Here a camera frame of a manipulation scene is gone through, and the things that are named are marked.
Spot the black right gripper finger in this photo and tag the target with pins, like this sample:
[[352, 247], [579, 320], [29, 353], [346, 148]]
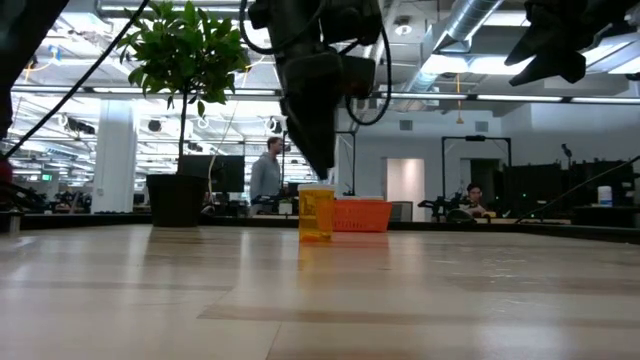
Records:
[[565, 65], [535, 45]]

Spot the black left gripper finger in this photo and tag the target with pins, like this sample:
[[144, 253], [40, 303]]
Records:
[[302, 137], [325, 135]]

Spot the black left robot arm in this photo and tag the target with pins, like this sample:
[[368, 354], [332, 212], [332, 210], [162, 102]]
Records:
[[20, 40]]

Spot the orange plastic basket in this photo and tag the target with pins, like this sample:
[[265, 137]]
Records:
[[364, 216]]

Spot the person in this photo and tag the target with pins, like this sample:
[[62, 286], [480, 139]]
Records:
[[4, 172], [265, 175], [475, 197]]

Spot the small white pot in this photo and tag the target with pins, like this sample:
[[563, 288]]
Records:
[[285, 207]]

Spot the black monitor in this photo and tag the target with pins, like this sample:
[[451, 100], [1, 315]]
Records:
[[222, 172]]

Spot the grey mesh chair back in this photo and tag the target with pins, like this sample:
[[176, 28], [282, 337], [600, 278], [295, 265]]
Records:
[[402, 211]]

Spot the green leafy potted tree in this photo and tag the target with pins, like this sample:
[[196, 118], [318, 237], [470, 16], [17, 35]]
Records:
[[187, 50]]

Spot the white canister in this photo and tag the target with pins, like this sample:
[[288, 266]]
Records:
[[604, 195]]

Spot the black plant pot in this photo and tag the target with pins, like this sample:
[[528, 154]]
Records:
[[175, 200]]

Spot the white round pillar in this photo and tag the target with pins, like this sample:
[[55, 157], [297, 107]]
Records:
[[114, 160]]

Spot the green exit sign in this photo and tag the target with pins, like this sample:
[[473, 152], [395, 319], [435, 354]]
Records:
[[47, 177]]

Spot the black metal frame stand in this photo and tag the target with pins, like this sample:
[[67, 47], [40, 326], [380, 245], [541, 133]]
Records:
[[475, 138], [352, 160]]

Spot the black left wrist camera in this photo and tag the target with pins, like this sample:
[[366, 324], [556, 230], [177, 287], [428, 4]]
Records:
[[360, 76]]

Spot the silver ceiling air duct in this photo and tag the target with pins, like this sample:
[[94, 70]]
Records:
[[465, 20]]

